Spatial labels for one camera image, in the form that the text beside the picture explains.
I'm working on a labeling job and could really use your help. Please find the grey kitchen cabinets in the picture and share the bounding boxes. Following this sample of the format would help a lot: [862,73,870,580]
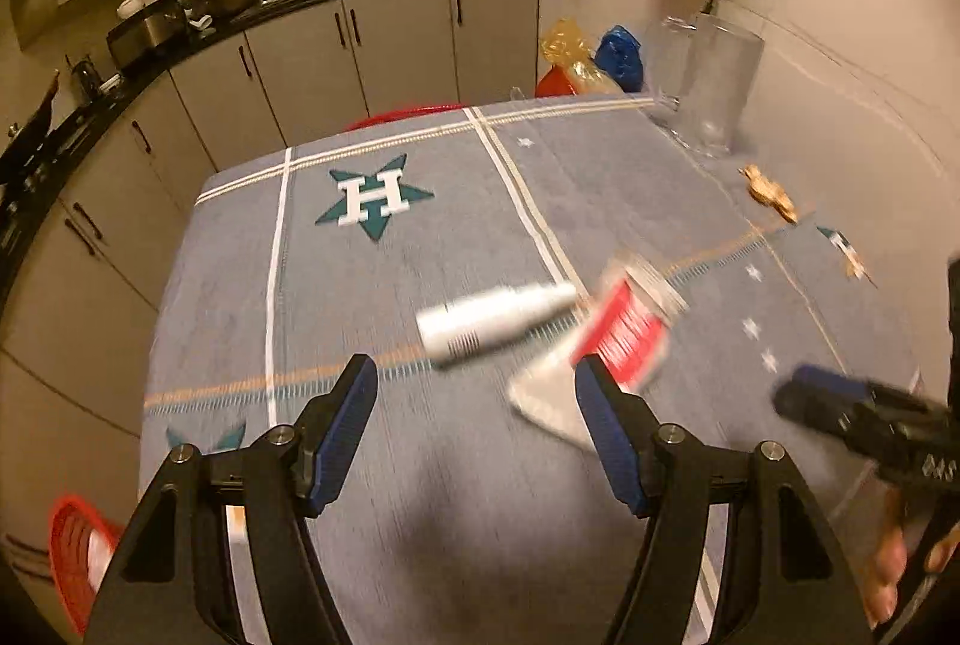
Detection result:
[0,0,541,436]

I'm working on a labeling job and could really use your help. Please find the white plastic bottle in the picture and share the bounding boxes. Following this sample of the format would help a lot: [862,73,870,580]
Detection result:
[415,281,578,367]

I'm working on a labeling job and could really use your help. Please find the red plastic basin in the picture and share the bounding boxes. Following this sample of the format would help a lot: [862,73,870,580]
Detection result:
[343,101,470,132]

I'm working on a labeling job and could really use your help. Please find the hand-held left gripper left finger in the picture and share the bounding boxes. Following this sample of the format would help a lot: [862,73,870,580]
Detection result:
[82,354,380,645]

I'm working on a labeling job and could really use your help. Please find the red plastic bag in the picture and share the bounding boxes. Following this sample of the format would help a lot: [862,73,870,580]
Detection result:
[534,66,575,98]

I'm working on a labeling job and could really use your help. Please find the red plastic mesh basket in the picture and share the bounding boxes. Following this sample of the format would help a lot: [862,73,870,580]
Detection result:
[49,493,128,638]

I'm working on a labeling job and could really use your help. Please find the yellow plastic bag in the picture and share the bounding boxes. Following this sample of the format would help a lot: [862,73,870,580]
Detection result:
[540,19,623,95]

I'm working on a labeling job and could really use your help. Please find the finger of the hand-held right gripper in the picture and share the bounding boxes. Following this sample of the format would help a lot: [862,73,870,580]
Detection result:
[772,365,880,445]

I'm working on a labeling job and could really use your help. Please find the black frying pan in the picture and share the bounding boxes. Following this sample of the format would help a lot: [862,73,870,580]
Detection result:
[0,69,62,181]

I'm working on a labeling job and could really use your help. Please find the person's right hand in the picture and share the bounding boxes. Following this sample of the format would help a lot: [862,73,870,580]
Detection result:
[861,487,916,629]

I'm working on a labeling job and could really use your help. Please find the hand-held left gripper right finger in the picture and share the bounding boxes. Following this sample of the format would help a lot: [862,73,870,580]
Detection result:
[574,354,875,645]

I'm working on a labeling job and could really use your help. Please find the grey star printed tablecloth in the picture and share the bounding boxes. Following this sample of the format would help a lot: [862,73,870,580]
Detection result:
[139,96,931,645]

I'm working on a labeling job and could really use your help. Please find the blue plastic bag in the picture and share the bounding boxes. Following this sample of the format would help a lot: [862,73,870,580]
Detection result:
[595,24,646,93]

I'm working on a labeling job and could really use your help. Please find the red and white packet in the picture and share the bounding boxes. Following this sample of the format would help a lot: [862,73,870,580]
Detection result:
[506,251,691,451]

